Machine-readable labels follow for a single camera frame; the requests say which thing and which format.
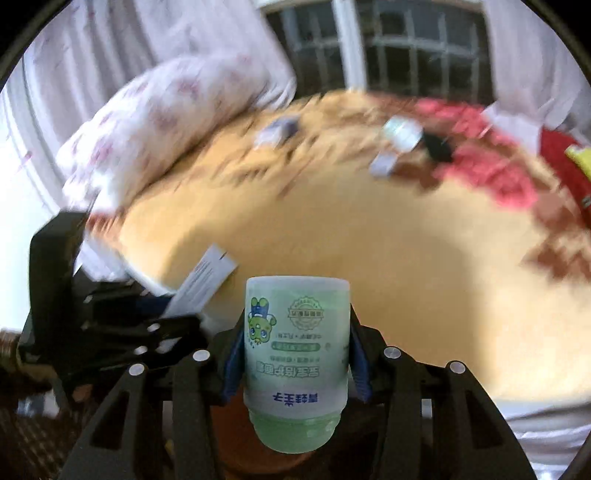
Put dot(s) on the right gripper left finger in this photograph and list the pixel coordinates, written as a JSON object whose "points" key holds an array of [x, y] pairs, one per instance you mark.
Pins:
{"points": [[124, 439]]}

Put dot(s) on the black sock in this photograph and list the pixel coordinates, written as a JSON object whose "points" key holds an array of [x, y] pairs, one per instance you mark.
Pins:
{"points": [[439, 148]]}

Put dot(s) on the white framed barred window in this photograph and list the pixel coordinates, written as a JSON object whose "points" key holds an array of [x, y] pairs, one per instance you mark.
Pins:
{"points": [[410, 48]]}

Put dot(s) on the small white purple box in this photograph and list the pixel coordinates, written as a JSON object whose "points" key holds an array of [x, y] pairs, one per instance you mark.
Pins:
{"points": [[383, 165]]}

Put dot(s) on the white printed paper box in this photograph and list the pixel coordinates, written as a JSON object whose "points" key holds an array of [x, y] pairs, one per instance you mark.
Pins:
{"points": [[199, 287]]}

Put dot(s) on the sheer white curtain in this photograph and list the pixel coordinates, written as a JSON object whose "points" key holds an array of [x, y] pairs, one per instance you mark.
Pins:
{"points": [[89, 50], [537, 82]]}

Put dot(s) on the red cloth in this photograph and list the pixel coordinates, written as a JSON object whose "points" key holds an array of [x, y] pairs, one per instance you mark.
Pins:
{"points": [[553, 145]]}

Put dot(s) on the left sheer white curtain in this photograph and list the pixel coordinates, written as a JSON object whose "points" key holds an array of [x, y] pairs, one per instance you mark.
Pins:
{"points": [[89, 50]]}

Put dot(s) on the green cartoon lotion bottle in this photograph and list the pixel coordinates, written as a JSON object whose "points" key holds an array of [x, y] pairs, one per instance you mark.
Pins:
{"points": [[296, 359]]}

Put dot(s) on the yellow floral plush blanket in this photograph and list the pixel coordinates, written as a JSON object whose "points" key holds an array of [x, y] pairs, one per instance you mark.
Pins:
{"points": [[486, 260]]}

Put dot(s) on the rolled pink floral quilt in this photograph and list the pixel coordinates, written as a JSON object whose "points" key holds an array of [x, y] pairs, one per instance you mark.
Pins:
{"points": [[153, 120]]}

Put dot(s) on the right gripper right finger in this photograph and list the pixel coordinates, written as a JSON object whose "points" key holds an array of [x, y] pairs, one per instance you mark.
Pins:
{"points": [[440, 422]]}

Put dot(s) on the yellow cartoon pillow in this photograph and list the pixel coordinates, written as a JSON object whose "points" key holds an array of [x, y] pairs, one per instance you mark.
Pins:
{"points": [[581, 157]]}

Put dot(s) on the orange plastic trash bin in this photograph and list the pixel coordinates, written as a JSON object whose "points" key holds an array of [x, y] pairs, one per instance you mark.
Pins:
{"points": [[351, 453]]}

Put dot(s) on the blue white cigarette box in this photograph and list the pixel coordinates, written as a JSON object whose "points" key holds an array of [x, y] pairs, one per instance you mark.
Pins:
{"points": [[277, 132]]}

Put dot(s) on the white green labelled jar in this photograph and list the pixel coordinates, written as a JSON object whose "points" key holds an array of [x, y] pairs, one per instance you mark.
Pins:
{"points": [[404, 133]]}

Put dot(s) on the right sheer white curtain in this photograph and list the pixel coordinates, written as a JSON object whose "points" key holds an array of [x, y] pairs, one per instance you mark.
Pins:
{"points": [[537, 82]]}

